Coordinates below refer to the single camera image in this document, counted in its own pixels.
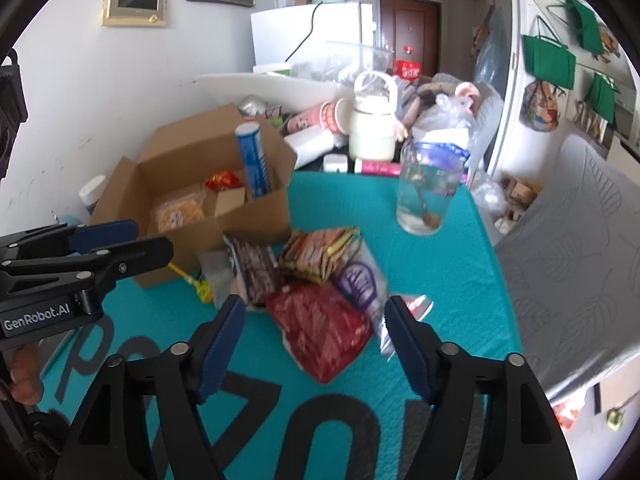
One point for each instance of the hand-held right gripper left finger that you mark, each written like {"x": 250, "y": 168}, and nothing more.
{"x": 220, "y": 350}

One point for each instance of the white paper roll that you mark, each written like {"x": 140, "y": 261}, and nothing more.
{"x": 310, "y": 147}

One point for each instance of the orange yellow snack packet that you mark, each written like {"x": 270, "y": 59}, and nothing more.
{"x": 315, "y": 255}

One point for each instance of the clear bag of yellow chips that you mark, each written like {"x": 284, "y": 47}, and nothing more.
{"x": 175, "y": 212}

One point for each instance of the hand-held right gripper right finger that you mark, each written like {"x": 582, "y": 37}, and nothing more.
{"x": 407, "y": 350}

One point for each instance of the blue tissue pack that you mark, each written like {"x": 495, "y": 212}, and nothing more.
{"x": 465, "y": 157}

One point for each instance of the green tote bag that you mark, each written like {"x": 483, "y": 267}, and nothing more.
{"x": 585, "y": 25}
{"x": 547, "y": 60}
{"x": 602, "y": 97}

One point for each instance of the light blue container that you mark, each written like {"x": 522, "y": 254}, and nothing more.
{"x": 70, "y": 221}

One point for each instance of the colourful cartoon bag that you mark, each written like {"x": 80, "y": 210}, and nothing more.
{"x": 540, "y": 107}

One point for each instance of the dark brown snack packet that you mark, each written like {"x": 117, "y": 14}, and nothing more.
{"x": 255, "y": 265}

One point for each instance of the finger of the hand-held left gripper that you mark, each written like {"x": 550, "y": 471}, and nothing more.
{"x": 105, "y": 235}
{"x": 140, "y": 255}

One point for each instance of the clear drinking glass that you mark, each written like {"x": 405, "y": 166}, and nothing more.
{"x": 445, "y": 195}

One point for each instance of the gold wall intercom panel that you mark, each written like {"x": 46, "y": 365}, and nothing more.
{"x": 134, "y": 2}

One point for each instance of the blue tube with white cap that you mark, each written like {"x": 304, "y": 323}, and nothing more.
{"x": 252, "y": 160}

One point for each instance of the red soda bottle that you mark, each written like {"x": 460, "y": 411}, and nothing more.
{"x": 407, "y": 67}

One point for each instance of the clear plastic bag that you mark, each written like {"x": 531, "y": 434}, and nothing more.
{"x": 445, "y": 120}

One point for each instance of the brown door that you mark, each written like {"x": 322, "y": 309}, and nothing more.
{"x": 410, "y": 25}

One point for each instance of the grey glove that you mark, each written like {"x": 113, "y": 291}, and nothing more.
{"x": 415, "y": 95}

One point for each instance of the silver purple snack packet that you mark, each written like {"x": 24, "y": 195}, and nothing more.
{"x": 357, "y": 280}

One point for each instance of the small cardboard boxes on floor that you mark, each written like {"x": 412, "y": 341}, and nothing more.
{"x": 520, "y": 200}

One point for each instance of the pink paper cup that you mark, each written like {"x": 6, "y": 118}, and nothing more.
{"x": 315, "y": 117}

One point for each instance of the white fridge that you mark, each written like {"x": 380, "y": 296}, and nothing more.
{"x": 280, "y": 35}

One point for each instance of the pink tube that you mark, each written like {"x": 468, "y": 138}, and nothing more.
{"x": 377, "y": 167}

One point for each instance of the white charger plug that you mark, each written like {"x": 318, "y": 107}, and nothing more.
{"x": 335, "y": 164}

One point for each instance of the metal spoon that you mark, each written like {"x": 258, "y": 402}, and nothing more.
{"x": 430, "y": 219}

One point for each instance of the large red snack packet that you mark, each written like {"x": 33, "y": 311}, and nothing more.
{"x": 320, "y": 325}

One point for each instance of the brown cardboard box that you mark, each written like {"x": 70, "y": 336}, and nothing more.
{"x": 260, "y": 210}

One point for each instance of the crumpled clear plastic wrap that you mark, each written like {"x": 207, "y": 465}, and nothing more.
{"x": 487, "y": 195}

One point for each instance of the yellow lollipop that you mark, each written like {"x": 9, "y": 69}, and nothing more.
{"x": 202, "y": 290}

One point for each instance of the small tan carton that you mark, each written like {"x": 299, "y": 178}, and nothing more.
{"x": 230, "y": 200}

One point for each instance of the person's left hand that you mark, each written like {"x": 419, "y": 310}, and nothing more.
{"x": 22, "y": 370}

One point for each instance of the white lidded jar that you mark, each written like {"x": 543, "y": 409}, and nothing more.
{"x": 92, "y": 192}

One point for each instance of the crumpled silver foil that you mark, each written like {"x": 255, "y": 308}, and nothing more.
{"x": 250, "y": 105}

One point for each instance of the small red candy packet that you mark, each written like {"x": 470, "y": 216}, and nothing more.
{"x": 222, "y": 180}

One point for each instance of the teal bubble mat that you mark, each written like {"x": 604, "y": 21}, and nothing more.
{"x": 450, "y": 280}

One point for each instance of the clear plastic container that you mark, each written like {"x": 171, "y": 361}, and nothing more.
{"x": 357, "y": 57}

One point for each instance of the grey leaf patterned chair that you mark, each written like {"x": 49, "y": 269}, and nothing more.
{"x": 487, "y": 125}
{"x": 575, "y": 270}

